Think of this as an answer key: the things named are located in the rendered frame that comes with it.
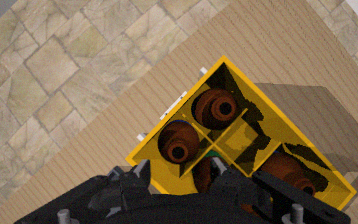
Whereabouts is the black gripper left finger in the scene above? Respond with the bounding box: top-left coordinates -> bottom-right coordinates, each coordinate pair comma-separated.
13,159 -> 159,224

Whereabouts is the grey square tray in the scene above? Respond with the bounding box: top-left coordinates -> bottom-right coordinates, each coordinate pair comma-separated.
88,165 -> 125,218

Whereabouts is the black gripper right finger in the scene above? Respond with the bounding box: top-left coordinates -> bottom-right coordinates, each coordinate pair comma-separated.
197,157 -> 351,224

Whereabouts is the yellow bottle crate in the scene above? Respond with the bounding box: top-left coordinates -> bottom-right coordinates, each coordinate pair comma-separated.
125,55 -> 356,211

